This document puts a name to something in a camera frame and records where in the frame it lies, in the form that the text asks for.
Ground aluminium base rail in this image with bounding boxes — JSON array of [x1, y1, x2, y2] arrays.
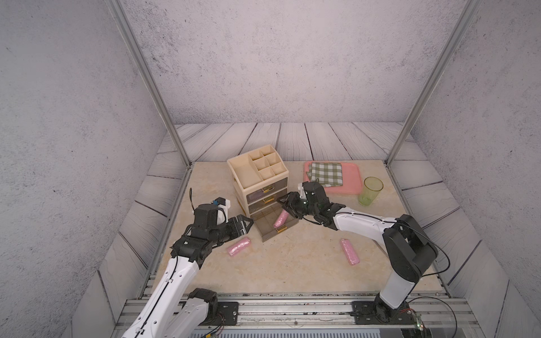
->
[[217, 292, 484, 337]]

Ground beige drawer organizer cabinet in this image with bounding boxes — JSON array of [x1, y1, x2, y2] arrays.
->
[[227, 144, 289, 216]]

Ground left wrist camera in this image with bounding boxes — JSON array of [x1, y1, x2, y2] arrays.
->
[[211, 197, 231, 225]]

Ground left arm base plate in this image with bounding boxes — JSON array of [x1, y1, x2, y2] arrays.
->
[[200, 301, 239, 327]]

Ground green checkered cloth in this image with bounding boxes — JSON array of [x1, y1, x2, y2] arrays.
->
[[307, 162, 343, 187]]

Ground grey translucent drawer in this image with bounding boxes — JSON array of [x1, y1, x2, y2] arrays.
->
[[252, 204, 300, 242], [247, 178, 287, 204], [248, 188, 288, 214]]

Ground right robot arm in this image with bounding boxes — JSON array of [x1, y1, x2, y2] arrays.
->
[[278, 182, 449, 317]]

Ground pink bag roll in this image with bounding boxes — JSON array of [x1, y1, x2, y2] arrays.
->
[[340, 239, 360, 266], [273, 210, 290, 229], [227, 237, 252, 257]]

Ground green translucent cup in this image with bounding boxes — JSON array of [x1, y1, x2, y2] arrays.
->
[[358, 177, 384, 206]]

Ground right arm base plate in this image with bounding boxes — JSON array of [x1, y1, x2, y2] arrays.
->
[[350, 301, 417, 325]]

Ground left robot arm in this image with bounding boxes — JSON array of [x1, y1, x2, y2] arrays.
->
[[123, 199, 254, 337]]

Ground pink plastic tray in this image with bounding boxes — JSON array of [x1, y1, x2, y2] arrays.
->
[[303, 161, 363, 195]]

